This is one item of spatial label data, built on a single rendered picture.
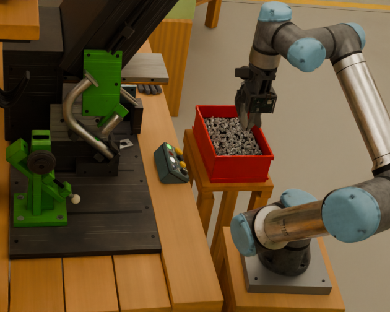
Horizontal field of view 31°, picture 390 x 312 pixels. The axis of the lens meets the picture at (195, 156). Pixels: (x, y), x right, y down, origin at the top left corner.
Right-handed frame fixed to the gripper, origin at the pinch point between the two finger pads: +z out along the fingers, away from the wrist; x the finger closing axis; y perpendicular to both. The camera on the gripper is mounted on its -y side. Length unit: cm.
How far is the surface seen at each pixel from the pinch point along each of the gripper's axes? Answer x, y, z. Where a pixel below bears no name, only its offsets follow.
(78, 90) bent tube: -41, -34, 12
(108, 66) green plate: -32, -39, 7
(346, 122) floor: 140, -184, 129
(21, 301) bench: -58, 21, 41
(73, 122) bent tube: -42, -32, 22
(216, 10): 80, -304, 116
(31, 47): -55, -47, 5
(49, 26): -49, -60, 5
